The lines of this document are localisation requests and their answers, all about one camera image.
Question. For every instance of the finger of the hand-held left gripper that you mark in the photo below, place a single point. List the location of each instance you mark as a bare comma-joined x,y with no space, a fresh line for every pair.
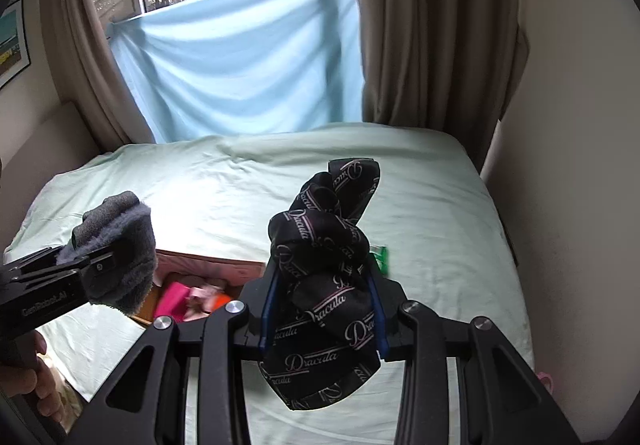
102,262

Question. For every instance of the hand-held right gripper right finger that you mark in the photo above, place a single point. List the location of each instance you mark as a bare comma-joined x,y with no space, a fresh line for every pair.
392,297

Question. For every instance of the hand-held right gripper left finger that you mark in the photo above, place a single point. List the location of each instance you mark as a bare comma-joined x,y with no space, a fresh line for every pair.
250,307

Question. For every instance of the grey fuzzy sock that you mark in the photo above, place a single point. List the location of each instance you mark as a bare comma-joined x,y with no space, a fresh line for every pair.
125,245

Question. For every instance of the orange pom-pom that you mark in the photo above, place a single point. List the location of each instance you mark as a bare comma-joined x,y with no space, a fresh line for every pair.
221,302

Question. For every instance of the pink patterned cardboard box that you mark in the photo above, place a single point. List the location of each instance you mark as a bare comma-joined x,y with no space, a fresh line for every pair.
225,270

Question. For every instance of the black printed sock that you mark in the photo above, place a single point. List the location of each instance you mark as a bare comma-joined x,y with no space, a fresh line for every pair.
320,275

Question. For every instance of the pink pouch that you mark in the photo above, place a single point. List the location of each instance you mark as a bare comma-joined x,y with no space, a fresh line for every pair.
172,302

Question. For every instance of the person's left hand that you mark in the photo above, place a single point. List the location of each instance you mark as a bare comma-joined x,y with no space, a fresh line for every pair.
47,390

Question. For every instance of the green tissue pack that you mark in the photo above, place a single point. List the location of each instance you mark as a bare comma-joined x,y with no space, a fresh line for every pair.
382,257

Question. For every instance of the bed with mint sheet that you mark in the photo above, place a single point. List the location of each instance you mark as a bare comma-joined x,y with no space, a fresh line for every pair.
225,185

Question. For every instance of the white headboard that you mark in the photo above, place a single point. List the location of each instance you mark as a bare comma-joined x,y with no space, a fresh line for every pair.
45,145

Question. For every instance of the small pink object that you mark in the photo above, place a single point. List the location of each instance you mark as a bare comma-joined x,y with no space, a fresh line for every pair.
545,381

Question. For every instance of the beige curtain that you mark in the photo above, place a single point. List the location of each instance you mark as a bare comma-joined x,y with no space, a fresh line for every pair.
440,40
85,65

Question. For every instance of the light blue cloth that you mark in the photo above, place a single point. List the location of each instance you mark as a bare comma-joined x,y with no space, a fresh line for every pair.
235,60

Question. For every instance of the wall poster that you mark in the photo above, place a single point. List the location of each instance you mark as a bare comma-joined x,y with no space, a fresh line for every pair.
12,45

